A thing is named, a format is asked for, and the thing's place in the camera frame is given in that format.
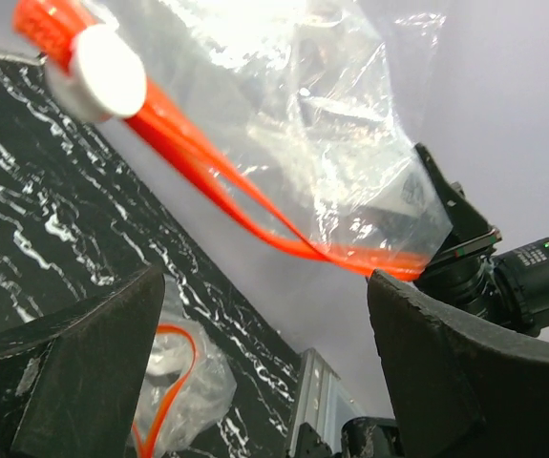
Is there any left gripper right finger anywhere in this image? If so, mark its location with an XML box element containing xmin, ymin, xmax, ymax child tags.
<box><xmin>368</xmin><ymin>271</ymin><xmax>549</xmax><ymax>457</ymax></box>

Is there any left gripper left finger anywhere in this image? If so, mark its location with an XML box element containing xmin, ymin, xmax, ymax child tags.
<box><xmin>0</xmin><ymin>265</ymin><xmax>165</xmax><ymax>457</ymax></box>

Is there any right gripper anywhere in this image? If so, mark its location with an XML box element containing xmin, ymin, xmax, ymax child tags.
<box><xmin>413</xmin><ymin>143</ymin><xmax>501</xmax><ymax>315</ymax></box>

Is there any clear zip bag orange zipper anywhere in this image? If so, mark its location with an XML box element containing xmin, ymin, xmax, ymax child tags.
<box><xmin>12</xmin><ymin>1</ymin><xmax>452</xmax><ymax>281</ymax></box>

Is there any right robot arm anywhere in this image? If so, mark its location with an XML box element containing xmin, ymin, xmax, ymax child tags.
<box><xmin>413</xmin><ymin>143</ymin><xmax>549</xmax><ymax>337</ymax></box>

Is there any aluminium frame rail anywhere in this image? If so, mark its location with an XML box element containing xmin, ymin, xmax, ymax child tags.
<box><xmin>285</xmin><ymin>348</ymin><xmax>366</xmax><ymax>457</ymax></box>

